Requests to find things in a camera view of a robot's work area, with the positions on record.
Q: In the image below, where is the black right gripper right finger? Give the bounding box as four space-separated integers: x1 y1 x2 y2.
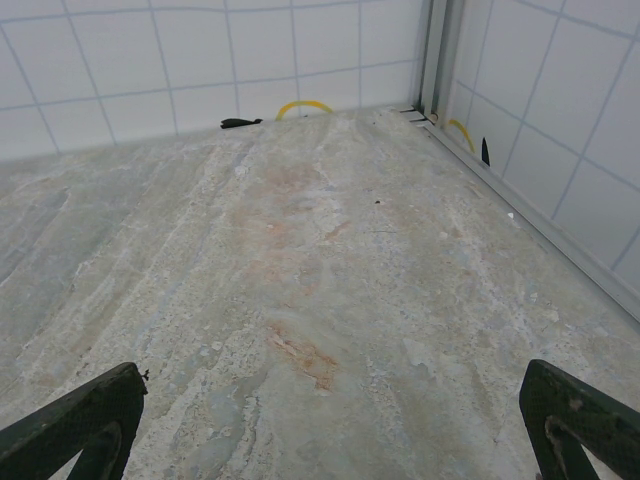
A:
518 358 640 480

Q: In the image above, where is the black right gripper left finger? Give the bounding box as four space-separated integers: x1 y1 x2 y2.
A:
0 361 150 480

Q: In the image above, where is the aluminium frame rail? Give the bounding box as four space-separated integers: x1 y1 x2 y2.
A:
423 117 640 324

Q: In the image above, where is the black cable tie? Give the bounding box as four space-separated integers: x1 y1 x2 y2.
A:
219 117 264 131

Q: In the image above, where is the aluminium frame post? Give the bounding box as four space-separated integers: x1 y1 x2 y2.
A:
410 0 469 127

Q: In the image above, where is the yellow cable loop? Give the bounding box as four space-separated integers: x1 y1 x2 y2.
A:
274 100 334 122

